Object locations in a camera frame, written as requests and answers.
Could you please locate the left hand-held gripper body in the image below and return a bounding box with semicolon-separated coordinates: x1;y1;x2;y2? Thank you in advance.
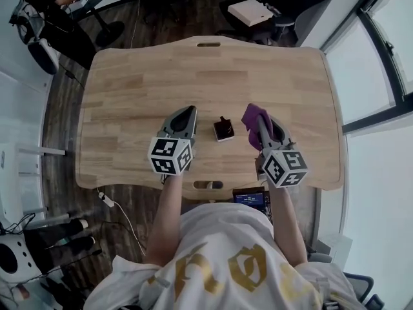
147;126;198;176

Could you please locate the dark window frame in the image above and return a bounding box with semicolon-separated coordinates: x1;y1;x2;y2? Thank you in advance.
341;0;413;136

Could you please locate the white power cable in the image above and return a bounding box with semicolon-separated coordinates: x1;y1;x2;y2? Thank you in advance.
97;191;146;256

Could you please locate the white dotted round device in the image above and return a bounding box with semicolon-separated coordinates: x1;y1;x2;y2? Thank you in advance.
0;240;43;284

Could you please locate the white flat box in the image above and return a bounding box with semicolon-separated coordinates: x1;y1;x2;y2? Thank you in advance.
227;0;274;26

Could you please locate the person's right forearm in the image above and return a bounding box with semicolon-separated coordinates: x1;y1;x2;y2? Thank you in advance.
265;179;308;267

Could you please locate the black device with screen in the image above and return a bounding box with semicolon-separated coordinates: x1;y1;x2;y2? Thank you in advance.
232;188;269;213

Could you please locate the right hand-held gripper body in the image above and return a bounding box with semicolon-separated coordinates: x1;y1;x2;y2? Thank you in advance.
254;137;309;189

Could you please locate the person's left forearm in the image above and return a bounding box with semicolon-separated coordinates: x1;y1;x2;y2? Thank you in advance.
145;172;185;267

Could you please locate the grey office chair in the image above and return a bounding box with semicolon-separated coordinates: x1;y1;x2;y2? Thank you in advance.
341;271;376;305

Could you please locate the white shelf rack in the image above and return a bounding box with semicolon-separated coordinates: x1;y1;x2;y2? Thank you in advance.
0;139;67;227

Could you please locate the person's white printed shirt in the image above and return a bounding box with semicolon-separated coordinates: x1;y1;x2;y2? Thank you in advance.
85;203;358;310

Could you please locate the black soap dispenser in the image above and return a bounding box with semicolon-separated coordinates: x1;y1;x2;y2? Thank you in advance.
213;116;236;143

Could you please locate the black floor cable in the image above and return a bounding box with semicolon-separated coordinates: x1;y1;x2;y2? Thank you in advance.
65;70;85;87

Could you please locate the purple cloth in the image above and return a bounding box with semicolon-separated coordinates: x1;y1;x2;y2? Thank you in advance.
241;103;275;153

